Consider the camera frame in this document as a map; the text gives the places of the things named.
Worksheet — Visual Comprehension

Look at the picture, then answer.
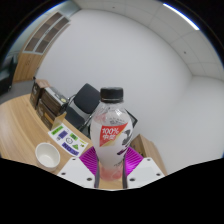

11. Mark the black gift box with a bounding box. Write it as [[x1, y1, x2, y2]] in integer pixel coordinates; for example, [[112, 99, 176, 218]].
[[39, 87, 69, 116]]

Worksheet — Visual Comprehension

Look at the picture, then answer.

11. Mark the white sticker sheet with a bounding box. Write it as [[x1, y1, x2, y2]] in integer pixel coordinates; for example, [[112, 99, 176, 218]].
[[47, 123, 89, 158]]

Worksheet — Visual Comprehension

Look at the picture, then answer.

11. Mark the black mesh armchair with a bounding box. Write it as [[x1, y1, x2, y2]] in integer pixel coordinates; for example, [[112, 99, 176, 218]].
[[124, 108, 139, 130]]

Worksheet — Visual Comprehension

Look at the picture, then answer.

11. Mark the wooden shelf cabinet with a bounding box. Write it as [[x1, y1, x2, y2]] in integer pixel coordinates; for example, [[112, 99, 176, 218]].
[[12, 11, 72, 84]]

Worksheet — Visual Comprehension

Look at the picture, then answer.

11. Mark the black office chair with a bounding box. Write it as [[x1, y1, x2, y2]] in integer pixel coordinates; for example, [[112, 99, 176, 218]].
[[63, 83, 102, 138]]

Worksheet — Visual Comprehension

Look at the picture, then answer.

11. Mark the white paper cup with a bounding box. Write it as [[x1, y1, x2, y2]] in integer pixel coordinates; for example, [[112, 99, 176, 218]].
[[34, 142, 62, 173]]

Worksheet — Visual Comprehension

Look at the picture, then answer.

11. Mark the black leather sofa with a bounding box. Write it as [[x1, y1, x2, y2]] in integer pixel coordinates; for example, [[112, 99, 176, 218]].
[[0, 56, 17, 96]]

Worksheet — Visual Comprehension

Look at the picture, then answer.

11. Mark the clear bottle with pink drink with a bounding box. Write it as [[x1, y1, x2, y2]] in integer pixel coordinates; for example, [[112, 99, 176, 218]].
[[89, 87, 134, 183]]

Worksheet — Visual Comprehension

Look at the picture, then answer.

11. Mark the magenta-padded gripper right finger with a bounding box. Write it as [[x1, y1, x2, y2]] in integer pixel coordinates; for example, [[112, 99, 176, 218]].
[[122, 147, 167, 190]]

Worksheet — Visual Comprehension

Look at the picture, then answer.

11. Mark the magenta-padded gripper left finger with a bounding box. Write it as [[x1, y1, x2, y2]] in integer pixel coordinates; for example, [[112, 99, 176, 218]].
[[57, 147, 100, 188]]

